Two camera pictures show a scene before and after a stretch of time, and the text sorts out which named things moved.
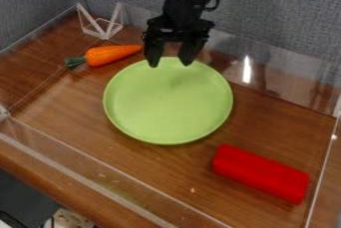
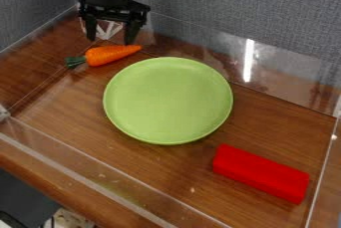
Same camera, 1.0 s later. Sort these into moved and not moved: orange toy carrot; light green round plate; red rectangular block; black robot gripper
Moved: black robot gripper
Not moved: light green round plate; red rectangular block; orange toy carrot
